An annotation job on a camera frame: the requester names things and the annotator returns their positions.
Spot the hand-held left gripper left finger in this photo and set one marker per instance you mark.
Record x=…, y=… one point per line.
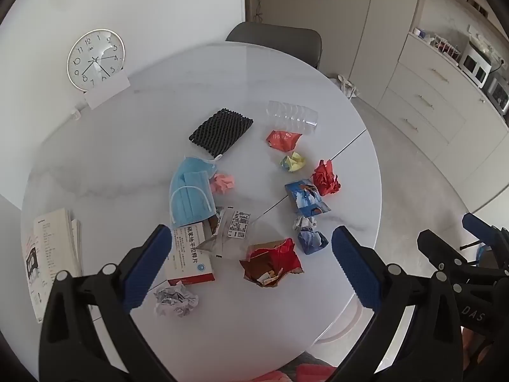
x=147, y=270

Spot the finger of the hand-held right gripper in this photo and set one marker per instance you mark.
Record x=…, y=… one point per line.
x=435, y=248
x=481, y=226

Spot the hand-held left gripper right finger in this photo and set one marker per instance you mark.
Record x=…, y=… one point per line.
x=354, y=266

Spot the red snack wrapper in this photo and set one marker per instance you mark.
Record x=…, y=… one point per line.
x=280, y=254

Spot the grey crumpled paper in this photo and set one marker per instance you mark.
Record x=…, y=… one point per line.
x=175, y=300

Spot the white red medicine box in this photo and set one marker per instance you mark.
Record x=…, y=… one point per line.
x=191, y=258

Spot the blue crumpled paper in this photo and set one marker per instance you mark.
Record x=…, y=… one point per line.
x=312, y=242

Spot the white table base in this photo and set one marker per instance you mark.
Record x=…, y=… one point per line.
x=342, y=326

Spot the white crumpled paper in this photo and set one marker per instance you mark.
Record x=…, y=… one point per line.
x=304, y=223

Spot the blue face mask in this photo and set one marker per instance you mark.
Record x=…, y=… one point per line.
x=185, y=169
x=191, y=205

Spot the blue snack bag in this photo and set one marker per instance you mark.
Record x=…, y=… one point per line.
x=306, y=199

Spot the red crumpled paper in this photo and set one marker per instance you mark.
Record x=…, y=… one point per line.
x=326, y=179

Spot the clear plastic bag with label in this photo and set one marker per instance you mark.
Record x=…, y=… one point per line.
x=234, y=229

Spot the white booklet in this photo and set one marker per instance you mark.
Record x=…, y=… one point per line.
x=51, y=246

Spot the grey quilted cloth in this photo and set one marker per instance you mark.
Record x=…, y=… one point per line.
x=306, y=360

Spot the pink crumpled paper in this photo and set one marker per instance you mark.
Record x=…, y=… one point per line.
x=223, y=184

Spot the yellow crumpled paper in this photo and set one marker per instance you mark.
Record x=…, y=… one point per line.
x=293, y=162

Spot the pink patterned pajamas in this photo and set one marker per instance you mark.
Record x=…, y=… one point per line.
x=278, y=376

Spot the silver countertop oven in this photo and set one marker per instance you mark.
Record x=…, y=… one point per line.
x=499, y=93

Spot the beige drawer unit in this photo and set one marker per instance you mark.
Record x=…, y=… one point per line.
x=429, y=99

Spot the orange red wrapper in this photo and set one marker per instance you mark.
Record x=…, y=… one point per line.
x=282, y=140

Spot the black foam net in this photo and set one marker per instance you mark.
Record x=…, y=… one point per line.
x=220, y=129

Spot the silver microwave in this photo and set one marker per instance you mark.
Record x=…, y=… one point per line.
x=475, y=63

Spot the clear plastic tray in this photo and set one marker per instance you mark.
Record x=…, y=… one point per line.
x=292, y=116

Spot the white tote bag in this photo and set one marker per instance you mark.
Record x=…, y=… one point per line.
x=349, y=86

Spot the white paper card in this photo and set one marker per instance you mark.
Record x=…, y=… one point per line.
x=105, y=92

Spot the tall beige cabinet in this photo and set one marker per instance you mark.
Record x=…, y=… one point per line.
x=358, y=16

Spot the dark grey chair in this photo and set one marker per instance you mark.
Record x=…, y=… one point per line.
x=274, y=36

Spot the round wall clock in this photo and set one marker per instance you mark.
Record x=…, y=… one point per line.
x=95, y=59

